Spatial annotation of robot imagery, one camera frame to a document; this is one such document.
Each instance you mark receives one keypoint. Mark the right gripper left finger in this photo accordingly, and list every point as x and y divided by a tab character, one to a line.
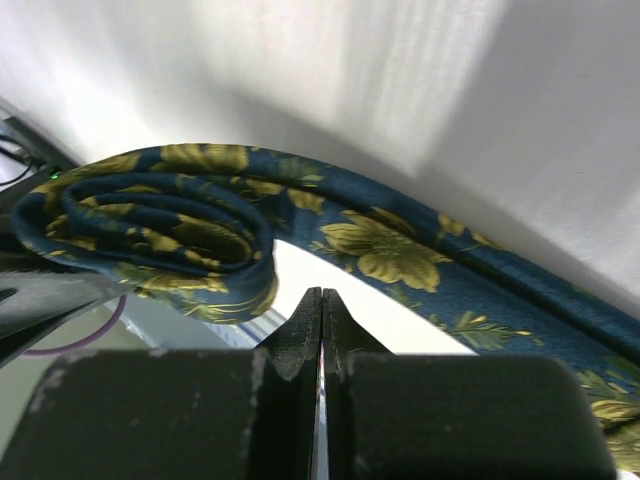
180	414

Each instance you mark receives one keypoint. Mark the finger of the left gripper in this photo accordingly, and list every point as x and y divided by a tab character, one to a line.
34	304

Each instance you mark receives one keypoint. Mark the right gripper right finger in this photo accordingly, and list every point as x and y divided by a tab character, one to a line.
451	416

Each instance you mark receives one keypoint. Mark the blue yellow floral tie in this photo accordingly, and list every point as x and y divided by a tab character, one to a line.
193	226

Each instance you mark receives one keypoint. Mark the aluminium mounting rail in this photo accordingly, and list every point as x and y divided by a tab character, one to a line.
30	144

